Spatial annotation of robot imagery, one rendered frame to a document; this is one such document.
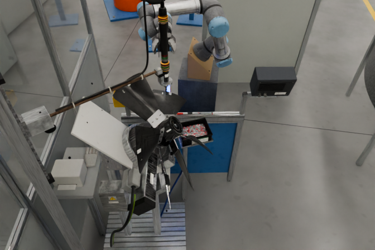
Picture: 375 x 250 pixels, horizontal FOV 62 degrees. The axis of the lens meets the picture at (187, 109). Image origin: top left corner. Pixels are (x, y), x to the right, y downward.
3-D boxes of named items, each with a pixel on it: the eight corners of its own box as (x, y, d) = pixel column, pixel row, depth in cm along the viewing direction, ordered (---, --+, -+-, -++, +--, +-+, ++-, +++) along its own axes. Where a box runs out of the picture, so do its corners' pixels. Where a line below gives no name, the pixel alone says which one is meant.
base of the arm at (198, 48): (193, 41, 233) (203, 33, 228) (207, 52, 241) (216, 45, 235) (192, 53, 223) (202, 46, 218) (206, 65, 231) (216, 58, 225)
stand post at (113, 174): (126, 240, 245) (100, 147, 165) (127, 229, 251) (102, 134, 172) (131, 240, 245) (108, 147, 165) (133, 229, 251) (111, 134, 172)
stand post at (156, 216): (155, 239, 246) (147, 172, 183) (155, 228, 252) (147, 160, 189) (161, 239, 246) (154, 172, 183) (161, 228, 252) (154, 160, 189)
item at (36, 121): (29, 139, 124) (22, 124, 118) (24, 129, 128) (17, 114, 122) (54, 128, 128) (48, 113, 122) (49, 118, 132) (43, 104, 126)
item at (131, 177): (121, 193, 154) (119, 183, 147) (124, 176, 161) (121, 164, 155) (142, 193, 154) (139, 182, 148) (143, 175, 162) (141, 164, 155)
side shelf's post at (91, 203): (100, 235, 247) (76, 175, 190) (101, 230, 250) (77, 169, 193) (105, 235, 247) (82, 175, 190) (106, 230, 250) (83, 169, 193)
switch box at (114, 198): (104, 212, 195) (97, 193, 180) (106, 199, 202) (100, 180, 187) (128, 211, 196) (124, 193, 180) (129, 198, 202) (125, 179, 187)
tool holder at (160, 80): (160, 89, 155) (159, 73, 148) (153, 82, 159) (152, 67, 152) (175, 83, 159) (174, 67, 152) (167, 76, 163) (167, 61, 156)
